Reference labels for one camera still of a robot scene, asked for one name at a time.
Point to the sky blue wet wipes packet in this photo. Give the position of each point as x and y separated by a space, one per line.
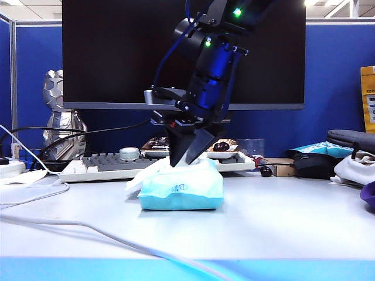
181 196

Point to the dark chocolate piece cluster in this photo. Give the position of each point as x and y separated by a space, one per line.
158 144

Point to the small black round object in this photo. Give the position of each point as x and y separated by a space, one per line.
266 171

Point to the black computer monitor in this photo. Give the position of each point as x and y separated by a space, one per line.
102 58

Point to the purple object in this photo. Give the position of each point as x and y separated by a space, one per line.
369 194

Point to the silver armoured figurine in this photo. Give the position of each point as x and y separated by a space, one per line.
58 117

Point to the white cloth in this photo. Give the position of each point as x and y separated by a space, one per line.
351 172

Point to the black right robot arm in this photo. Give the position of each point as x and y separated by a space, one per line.
214 67

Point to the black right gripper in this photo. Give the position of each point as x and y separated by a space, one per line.
193 118

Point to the small round white container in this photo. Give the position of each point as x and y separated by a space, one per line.
128 153

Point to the brown cardboard box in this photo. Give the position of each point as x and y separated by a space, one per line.
282 169

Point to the black pouch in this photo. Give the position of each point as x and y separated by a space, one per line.
313 165

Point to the white power strip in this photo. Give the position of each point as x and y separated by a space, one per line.
11 169

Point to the clear plastic cup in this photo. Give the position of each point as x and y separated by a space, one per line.
252 147

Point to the white paper sheet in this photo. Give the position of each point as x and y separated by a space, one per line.
26 177

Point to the white snack tray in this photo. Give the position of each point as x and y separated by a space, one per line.
152 153

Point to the yellow package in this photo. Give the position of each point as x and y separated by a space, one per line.
367 87

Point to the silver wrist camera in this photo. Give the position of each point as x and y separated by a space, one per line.
159 98

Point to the teal and white packet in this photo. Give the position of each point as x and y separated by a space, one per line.
325 148

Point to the white and grey keyboard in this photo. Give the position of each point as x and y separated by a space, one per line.
96 169

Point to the large dark chocolate piece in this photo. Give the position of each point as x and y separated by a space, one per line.
222 146

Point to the dark grey zip case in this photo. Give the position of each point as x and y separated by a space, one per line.
351 139

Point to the small red item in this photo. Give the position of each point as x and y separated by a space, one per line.
257 161

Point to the multicolour puzzle cube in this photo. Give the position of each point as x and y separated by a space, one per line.
16 149

